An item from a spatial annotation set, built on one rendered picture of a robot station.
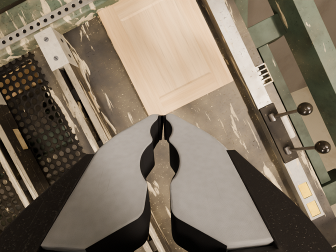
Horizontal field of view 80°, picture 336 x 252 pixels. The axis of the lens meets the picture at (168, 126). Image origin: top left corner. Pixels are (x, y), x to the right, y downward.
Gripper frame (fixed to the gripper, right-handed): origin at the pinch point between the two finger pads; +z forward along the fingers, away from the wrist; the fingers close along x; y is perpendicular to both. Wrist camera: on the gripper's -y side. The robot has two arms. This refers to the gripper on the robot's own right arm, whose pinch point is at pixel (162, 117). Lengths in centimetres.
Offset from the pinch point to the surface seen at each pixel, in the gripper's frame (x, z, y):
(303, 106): 37, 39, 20
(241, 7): 35, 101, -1
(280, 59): 141, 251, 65
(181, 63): 5, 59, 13
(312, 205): 47, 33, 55
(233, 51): 21, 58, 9
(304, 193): 45, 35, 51
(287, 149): 38, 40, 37
